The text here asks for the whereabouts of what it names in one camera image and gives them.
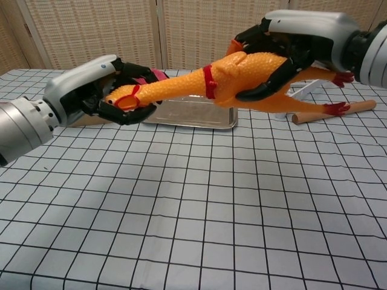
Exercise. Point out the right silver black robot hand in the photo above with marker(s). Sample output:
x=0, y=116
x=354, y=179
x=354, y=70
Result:
x=317, y=24

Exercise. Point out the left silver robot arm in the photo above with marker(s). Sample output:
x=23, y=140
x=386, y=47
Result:
x=21, y=130

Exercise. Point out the silver metal tray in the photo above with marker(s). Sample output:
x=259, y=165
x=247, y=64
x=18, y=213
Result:
x=193, y=116

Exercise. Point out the brown wooden rod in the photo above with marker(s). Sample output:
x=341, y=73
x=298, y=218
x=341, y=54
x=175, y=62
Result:
x=362, y=106

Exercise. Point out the yellow rubber chicken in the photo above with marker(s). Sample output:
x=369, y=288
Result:
x=242, y=78

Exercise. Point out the pink cloth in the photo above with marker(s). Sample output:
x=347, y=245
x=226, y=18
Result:
x=158, y=74

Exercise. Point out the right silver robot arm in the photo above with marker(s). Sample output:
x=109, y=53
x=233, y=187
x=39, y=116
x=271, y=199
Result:
x=373, y=57

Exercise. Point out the brass screen hinge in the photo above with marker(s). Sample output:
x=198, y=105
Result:
x=26, y=28

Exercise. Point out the white black checked tablecloth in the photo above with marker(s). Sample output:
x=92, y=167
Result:
x=193, y=226

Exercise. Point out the white plastic folding rack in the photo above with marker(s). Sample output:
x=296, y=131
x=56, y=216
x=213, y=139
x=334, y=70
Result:
x=308, y=87

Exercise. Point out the woven folding screen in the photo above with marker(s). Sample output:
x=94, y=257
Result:
x=90, y=30

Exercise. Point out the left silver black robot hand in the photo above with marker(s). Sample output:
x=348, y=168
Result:
x=75, y=81

